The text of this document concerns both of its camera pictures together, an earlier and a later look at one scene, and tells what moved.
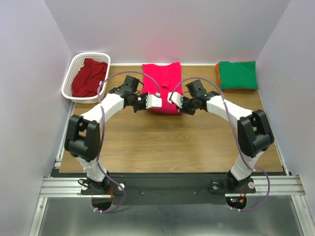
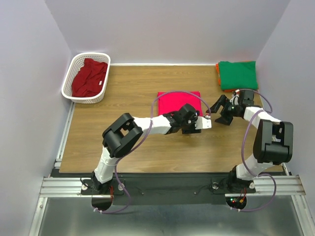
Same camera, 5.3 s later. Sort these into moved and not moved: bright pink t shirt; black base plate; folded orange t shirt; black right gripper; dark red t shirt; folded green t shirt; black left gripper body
Moved: black left gripper body; black right gripper; bright pink t shirt
Not moved: folded orange t shirt; black base plate; folded green t shirt; dark red t shirt
